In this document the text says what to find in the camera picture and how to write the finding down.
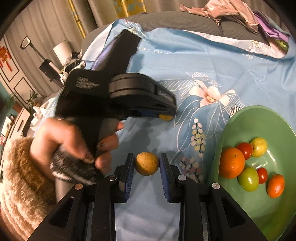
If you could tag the purple cloth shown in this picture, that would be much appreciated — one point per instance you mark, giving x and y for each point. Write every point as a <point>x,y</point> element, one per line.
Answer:
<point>270,27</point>

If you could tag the small orange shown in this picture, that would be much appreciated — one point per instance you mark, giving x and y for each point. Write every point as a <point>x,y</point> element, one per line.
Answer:
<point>276,186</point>

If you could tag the person's left hand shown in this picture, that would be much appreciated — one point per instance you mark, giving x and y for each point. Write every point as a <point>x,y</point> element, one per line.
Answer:
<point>69,136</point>

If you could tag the red hanging ornament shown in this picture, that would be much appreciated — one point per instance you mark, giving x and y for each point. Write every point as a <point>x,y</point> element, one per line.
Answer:
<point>4,58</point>

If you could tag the white cabinet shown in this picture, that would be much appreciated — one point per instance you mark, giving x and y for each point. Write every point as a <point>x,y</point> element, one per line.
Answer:
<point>19,120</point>

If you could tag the black stick vacuum cleaner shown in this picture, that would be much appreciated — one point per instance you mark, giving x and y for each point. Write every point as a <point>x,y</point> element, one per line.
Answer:
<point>45,66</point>

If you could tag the red cherry tomato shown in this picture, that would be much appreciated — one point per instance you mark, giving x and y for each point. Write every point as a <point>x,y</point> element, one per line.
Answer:
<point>245,149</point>
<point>262,175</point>

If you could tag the blue floral bed sheet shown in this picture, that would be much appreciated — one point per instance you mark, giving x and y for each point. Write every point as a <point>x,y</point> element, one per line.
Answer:
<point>161,69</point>

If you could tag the black and white cloth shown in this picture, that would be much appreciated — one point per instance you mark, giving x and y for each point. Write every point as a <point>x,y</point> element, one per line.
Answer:
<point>74,62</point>

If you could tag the green jujube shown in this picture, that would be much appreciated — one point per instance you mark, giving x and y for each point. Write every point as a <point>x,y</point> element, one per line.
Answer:
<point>248,179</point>

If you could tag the yellow patterned cloth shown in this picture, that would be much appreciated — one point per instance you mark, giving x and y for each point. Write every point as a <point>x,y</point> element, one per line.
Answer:
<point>126,7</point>

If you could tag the tan longan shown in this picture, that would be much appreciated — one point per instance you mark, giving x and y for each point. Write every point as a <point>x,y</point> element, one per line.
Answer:
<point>166,117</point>
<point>147,163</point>

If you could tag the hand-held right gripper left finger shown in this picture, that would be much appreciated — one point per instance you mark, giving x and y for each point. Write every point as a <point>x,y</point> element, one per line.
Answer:
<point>128,176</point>

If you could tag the person's left forearm furry sleeve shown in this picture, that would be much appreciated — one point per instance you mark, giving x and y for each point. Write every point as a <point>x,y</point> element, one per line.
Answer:
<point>20,185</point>

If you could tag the grey knit cloth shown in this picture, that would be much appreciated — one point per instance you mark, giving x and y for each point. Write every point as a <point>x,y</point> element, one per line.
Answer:
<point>69,170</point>

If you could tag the pink crumpled cloth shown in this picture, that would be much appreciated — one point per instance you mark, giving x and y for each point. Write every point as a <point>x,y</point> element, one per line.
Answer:
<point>231,11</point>

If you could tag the grey curtain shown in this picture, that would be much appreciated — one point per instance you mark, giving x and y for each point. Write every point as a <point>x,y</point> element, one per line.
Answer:
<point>46,23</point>

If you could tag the large orange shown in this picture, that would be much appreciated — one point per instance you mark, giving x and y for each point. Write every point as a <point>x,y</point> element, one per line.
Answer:
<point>232,163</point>

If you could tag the green bowl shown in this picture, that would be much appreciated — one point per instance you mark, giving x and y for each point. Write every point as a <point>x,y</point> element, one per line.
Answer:
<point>254,120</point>

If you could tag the yellow-green jujube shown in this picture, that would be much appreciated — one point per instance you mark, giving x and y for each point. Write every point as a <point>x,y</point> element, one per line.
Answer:
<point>259,146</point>

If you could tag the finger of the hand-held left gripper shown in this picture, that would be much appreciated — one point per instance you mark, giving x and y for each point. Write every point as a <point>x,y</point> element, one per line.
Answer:
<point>165,96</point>
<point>148,113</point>

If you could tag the potted plant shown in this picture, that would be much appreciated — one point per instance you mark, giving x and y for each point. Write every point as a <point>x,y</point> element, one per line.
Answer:
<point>32,98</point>
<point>11,104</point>

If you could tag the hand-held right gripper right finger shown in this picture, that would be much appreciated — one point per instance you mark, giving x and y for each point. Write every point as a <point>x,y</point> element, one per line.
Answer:
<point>165,178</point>

